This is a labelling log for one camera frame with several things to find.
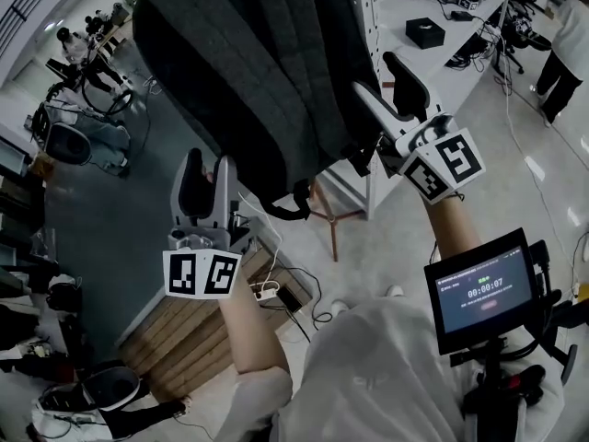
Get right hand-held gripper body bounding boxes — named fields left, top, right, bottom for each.
left=376, top=112, right=488, bottom=206

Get black power adapter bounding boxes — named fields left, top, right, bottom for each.
left=275, top=285, right=306, bottom=315

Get long white cable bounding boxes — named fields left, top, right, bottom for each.
left=499, top=0, right=582, bottom=232

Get dark grey fabric backpack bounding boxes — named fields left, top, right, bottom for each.
left=132, top=0, right=384, bottom=221

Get small black box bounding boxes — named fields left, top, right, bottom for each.
left=405, top=17, right=447, bottom=50

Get wooden pallet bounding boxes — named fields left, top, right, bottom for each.
left=118, top=235, right=315, bottom=403

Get person's left forearm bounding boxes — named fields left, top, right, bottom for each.
left=217, top=286, right=292, bottom=376

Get dark shelving unit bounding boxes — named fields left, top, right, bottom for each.
left=0, top=134, right=64, bottom=297

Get black monitor mount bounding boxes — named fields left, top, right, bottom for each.
left=449, top=239, right=589, bottom=442

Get person's right forearm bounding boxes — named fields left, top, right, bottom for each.
left=426, top=194, right=490, bottom=269

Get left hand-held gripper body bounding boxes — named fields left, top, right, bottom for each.
left=161, top=226, right=243, bottom=302

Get white power strip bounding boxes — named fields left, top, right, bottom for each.
left=253, top=280, right=283, bottom=300

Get black office chair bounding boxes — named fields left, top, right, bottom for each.
left=491, top=0, right=554, bottom=76

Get person's white shirt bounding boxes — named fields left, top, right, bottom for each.
left=227, top=292, right=570, bottom=442

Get black chest monitor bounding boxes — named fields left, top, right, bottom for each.
left=422, top=227, right=540, bottom=356

